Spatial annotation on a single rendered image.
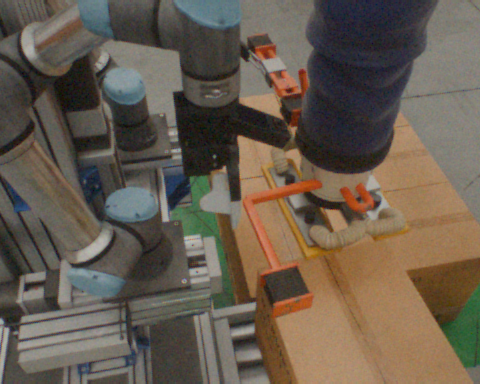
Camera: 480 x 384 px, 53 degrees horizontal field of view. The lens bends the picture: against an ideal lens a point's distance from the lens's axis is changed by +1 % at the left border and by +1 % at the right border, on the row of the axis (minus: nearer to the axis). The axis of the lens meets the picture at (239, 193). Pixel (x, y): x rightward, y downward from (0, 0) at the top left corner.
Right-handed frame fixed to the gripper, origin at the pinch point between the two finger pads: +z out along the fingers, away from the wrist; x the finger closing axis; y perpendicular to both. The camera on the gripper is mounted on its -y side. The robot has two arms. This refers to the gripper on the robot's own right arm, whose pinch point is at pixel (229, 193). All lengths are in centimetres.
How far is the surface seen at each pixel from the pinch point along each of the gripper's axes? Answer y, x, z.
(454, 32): -242, -281, 152
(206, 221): -6, -118, 152
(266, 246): -9.2, -8.0, 27.8
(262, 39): -27, -90, 26
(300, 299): -12.6, 6.7, 26.5
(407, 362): -41, 12, 57
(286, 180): -22, -35, 37
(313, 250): -22.9, -13.1, 39.9
